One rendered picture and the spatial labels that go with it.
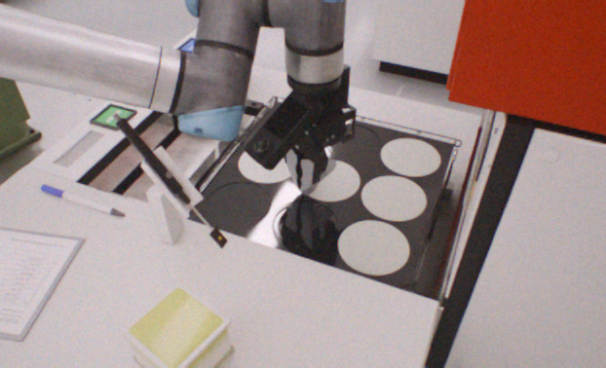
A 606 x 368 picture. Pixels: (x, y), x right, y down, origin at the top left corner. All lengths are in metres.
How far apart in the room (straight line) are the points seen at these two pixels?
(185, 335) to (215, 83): 0.28
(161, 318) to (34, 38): 0.31
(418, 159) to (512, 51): 0.50
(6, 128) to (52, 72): 0.54
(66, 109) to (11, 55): 0.64
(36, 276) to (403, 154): 0.59
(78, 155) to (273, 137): 0.33
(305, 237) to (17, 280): 0.37
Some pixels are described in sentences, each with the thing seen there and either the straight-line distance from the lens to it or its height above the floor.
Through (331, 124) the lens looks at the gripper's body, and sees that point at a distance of 0.71.
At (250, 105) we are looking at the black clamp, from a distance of 1.00.
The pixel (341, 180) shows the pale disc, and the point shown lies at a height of 0.90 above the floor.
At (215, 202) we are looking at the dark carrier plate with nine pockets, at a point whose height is 0.90.
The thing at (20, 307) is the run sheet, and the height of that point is 0.97.
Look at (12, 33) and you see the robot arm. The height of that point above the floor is 1.22.
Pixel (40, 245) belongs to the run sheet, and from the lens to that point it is 0.73.
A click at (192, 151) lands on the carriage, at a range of 0.94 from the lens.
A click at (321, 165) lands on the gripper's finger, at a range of 0.72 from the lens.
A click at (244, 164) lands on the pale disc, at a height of 0.90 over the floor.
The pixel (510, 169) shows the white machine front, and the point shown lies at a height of 1.17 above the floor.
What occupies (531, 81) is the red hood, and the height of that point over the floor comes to 1.26.
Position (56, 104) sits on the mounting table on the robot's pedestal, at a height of 0.82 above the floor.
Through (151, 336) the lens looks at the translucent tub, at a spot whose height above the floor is 1.03.
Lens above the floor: 1.46
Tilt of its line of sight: 43 degrees down
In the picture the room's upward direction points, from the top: straight up
